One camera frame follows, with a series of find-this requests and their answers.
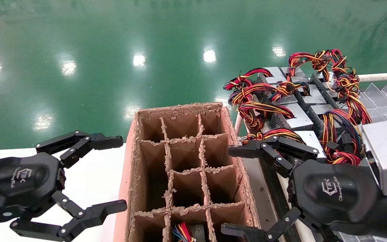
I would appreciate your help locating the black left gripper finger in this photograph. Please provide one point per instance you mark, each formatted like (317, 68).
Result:
(86, 141)
(92, 215)

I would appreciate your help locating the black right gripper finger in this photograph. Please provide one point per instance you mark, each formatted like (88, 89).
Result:
(274, 148)
(247, 231)

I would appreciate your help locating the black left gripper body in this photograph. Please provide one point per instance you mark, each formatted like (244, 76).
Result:
(18, 185)

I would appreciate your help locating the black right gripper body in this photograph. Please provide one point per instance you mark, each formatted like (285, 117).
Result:
(334, 191)

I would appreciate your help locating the brown cardboard divider box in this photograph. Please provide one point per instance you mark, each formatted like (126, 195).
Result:
(149, 188)

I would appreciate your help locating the grey metal shelf edge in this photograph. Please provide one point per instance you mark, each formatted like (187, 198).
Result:
(257, 195)

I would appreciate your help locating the transparent acrylic rack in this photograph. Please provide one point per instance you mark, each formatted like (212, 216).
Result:
(385, 97)

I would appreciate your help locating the white round pole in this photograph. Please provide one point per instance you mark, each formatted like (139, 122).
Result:
(381, 77)

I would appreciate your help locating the black rail strip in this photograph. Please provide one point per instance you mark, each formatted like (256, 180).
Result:
(272, 191)

